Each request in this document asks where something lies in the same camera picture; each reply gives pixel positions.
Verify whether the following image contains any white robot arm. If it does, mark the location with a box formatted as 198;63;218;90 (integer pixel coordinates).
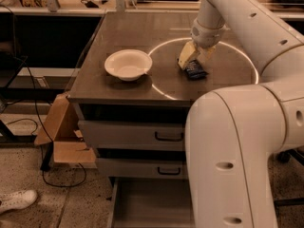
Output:
185;0;304;228

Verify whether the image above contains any grey middle drawer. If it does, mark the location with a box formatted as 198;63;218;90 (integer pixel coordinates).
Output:
96;158;188;180

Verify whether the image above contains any white sneaker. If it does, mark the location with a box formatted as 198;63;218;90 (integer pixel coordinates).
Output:
0;190;38;214

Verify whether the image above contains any black office chair base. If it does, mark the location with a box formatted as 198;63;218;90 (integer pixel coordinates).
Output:
274;149;304;217

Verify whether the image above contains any black floor cable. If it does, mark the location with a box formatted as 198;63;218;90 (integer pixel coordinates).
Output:
0;3;87;188

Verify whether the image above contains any grey open bottom drawer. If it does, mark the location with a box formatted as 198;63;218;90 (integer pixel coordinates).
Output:
106;178;195;228

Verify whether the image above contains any brown cardboard box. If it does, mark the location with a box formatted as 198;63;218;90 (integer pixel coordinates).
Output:
34;93;96;171

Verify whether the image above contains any grey drawer cabinet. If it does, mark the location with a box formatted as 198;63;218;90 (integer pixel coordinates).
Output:
67;10;264;228

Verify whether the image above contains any dark blue rxbar wrapper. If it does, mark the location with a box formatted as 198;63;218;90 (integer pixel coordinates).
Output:
184;60;207;80

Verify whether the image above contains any grey top drawer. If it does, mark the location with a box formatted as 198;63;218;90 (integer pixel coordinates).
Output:
78;121;184;151

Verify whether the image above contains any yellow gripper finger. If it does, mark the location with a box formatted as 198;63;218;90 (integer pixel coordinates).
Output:
178;41;200;70
198;47;216;66

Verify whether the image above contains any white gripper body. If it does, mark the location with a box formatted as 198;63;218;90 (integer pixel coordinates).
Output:
191;19;225;48

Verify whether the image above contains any white ceramic bowl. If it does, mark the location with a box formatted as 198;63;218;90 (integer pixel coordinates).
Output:
104;49;153;82

